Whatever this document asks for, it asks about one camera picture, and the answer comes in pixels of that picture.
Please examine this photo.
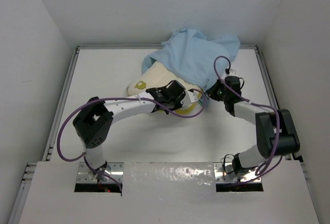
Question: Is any cream memory foam pillow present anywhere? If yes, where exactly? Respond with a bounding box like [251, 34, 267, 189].
[125, 61, 204, 116]

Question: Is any light blue pillowcase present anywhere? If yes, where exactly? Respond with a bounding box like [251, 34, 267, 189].
[142, 28, 240, 91]

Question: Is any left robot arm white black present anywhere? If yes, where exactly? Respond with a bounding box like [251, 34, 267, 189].
[73, 80, 191, 171]

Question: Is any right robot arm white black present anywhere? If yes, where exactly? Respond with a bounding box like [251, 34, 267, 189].
[206, 76, 300, 175]

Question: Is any white front cover board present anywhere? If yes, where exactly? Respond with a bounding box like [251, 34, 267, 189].
[20, 161, 318, 223]

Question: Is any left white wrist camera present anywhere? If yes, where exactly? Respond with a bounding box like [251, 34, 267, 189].
[180, 91, 200, 107]

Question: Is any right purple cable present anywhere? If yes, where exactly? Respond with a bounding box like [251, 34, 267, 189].
[213, 56, 283, 183]

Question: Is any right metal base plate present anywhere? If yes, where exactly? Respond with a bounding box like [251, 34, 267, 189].
[213, 162, 262, 184]

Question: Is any metal base plate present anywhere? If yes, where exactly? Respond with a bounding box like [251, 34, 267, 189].
[76, 162, 124, 184]
[213, 162, 262, 184]

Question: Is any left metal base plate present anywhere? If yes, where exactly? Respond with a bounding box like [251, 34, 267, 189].
[76, 162, 124, 184]

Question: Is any aluminium table frame rail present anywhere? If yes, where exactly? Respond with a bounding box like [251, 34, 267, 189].
[7, 44, 314, 224]

